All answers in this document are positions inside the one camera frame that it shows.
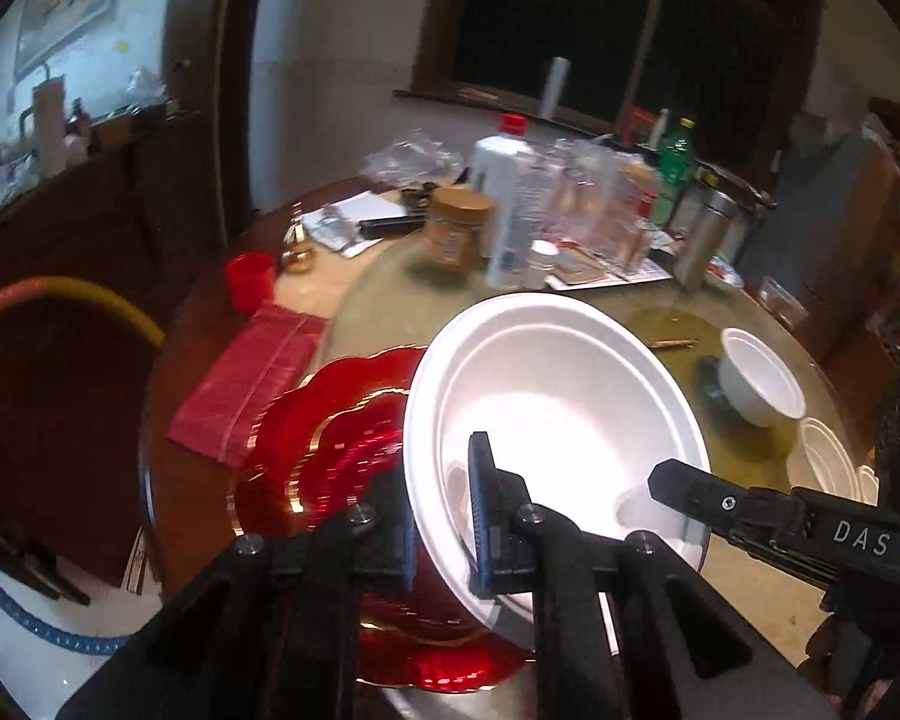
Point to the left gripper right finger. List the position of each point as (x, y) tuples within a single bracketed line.
[(624, 628)]

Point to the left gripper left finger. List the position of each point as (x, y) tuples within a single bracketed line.
[(268, 629)]

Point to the beige plastic bowl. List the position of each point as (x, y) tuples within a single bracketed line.
[(819, 461), (869, 485)]

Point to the white foam bowl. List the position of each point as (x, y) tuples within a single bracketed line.
[(572, 402), (756, 381)]

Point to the red scalloped plate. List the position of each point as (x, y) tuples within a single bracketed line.
[(316, 450)]

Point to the gold glitter turntable mat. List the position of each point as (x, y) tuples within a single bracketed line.
[(738, 450)]

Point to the red cloth napkin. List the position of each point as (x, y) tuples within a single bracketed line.
[(267, 358)]

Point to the red plastic cup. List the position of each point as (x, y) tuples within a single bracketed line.
[(250, 279)]

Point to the white paper sheet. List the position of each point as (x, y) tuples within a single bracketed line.
[(576, 269)]

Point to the small white pill bottle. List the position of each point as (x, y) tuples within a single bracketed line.
[(540, 263)]

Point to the grey refrigerator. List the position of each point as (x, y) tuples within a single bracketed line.
[(830, 239)]

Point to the steel thermos flask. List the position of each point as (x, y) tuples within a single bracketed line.
[(705, 235)]

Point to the liquor bottle in bag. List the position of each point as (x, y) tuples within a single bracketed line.
[(625, 191)]

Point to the brown lidded jar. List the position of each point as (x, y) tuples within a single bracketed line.
[(453, 229)]

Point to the clear glass mug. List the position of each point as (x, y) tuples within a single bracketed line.
[(578, 192)]

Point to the green plastic bottle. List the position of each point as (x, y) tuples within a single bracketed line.
[(675, 159)]

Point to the white bottle red cap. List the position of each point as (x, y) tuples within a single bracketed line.
[(494, 168)]

